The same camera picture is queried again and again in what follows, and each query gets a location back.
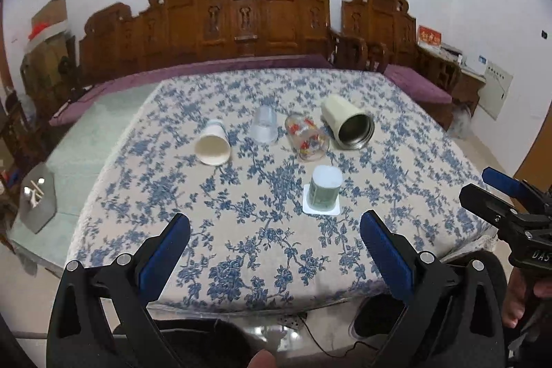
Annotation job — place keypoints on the white wall panel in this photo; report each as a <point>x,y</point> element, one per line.
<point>496,90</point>

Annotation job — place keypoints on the short purple seat cushion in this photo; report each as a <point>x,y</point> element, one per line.
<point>416,83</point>

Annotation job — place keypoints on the printed glass cup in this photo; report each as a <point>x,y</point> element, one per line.
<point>307,137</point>

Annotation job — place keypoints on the long purple seat cushion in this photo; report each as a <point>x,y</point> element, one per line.
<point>142,81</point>

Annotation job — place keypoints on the person's right hand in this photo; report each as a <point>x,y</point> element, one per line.
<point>515,299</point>

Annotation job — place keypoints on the person's left hand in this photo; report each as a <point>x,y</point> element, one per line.
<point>260,360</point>

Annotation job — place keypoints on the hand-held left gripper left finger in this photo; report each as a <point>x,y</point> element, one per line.
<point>166,256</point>

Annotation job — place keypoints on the white power strip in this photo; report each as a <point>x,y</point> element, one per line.
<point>294,321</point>

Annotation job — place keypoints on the blue floral tablecloth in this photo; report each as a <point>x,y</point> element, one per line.
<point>241,247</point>

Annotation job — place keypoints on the green square-rimmed plastic cup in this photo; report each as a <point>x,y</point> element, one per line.
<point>325,190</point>

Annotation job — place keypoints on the clear plastic cup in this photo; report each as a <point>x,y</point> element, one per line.
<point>264,125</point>

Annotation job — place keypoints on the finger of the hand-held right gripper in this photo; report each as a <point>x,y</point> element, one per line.
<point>483,202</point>
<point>506,180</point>

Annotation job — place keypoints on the white paper cup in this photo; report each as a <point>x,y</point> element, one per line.
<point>212,146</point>

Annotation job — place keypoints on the carved wooden armchair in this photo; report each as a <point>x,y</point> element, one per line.
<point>384,23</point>

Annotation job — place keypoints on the person's dark trousers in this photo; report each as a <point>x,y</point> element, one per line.
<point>194,342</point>

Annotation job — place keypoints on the grey square tray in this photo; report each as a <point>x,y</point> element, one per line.
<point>41,200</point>

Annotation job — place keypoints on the cardboard box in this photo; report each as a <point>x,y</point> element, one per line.
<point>48,16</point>

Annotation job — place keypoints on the dark wooden cabinet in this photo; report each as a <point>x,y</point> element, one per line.
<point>45,70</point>

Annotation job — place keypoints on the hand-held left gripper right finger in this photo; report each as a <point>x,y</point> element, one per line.
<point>388,260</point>

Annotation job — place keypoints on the wooden side table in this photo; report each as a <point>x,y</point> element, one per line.
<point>468,87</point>

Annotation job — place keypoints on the carved wooden bench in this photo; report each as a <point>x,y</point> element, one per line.
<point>258,23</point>

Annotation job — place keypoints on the cream steel-lined mug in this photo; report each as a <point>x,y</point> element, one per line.
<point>347,122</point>

